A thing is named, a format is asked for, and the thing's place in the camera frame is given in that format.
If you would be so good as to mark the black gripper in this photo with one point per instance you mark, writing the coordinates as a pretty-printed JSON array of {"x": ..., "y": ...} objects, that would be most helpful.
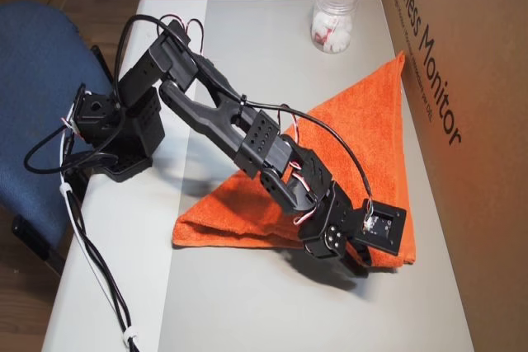
[{"x": 332, "y": 237}]

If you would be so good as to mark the orange terry towel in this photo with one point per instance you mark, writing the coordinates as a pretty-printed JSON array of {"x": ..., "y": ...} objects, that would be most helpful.
[{"x": 363, "y": 142}]

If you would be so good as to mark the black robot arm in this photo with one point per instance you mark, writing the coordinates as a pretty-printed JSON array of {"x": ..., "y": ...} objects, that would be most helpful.
[{"x": 214, "y": 113}]

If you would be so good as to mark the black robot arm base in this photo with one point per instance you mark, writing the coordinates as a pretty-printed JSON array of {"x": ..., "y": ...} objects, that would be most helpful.
[{"x": 140, "y": 129}]

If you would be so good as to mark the grey table mat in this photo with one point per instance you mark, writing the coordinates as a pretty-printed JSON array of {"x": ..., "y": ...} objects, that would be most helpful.
[{"x": 268, "y": 306}]

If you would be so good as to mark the brown Business Monitor cardboard box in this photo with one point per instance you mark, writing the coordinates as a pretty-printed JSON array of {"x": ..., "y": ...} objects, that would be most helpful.
[{"x": 474, "y": 203}]

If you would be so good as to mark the blue fabric office chair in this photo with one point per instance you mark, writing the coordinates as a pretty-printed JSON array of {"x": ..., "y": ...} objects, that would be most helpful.
[{"x": 33, "y": 100}]

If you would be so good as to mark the black square wrist camera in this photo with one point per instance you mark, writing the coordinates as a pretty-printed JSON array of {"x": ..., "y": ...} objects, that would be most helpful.
[{"x": 392, "y": 228}]

